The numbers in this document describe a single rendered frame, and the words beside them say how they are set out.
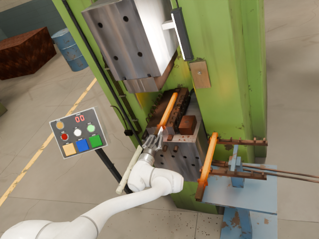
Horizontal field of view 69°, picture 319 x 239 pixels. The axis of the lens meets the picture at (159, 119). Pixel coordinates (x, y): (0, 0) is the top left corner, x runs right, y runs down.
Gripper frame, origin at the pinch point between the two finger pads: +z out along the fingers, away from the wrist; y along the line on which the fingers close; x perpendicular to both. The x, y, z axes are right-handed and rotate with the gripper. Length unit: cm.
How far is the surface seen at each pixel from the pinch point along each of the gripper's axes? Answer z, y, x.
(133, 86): 5.3, -7.2, 32.4
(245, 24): 63, 50, 33
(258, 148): 63, 52, -87
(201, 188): -35.6, 34.3, -1.3
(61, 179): 11, -176, -100
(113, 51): 5, -9, 54
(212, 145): -8.5, 35.4, -1.8
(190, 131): 5.1, 18.4, -4.4
